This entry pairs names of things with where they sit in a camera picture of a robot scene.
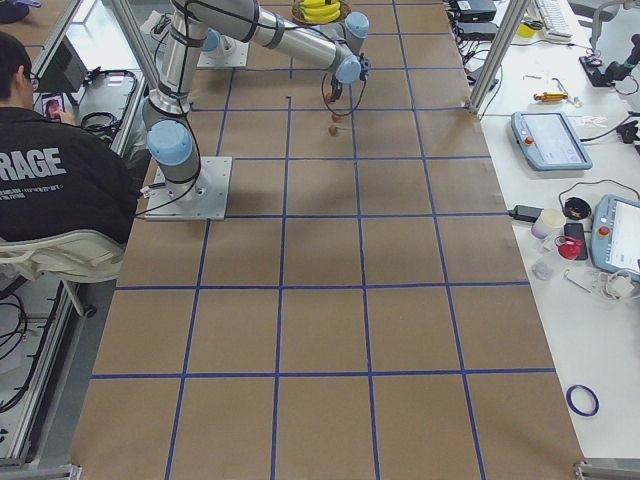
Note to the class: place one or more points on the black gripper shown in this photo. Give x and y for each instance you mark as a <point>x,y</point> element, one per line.
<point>335,86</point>

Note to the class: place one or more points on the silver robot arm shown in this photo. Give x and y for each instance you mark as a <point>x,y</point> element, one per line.
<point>169,138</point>
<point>334,47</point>

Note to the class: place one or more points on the yellow banana bunch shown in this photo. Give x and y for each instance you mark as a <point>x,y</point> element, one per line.
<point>318,11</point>

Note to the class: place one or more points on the brown wicker basket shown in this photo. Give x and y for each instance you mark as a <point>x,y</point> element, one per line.
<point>345,10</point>

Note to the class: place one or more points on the blue teach pendant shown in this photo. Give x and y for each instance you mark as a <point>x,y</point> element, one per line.
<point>615,236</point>
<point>549,142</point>

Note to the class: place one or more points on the white cup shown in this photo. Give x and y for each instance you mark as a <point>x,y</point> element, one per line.
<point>549,221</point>

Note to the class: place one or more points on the black smartphone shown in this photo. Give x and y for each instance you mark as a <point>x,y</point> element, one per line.
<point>576,230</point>

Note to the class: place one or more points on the red round object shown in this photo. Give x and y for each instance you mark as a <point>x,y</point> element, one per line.
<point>568,247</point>

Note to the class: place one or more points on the person in black jacket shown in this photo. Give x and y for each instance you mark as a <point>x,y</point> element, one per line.
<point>55,177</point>

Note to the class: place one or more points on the white office chair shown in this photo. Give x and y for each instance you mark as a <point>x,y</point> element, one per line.
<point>77,257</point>

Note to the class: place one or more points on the blue tape roll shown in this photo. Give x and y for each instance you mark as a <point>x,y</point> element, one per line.
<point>582,400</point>

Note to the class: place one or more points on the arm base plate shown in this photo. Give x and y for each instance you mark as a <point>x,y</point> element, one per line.
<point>207,199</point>
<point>224,53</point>

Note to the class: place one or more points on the aluminium frame post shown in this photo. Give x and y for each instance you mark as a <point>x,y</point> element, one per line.
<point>509,23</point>

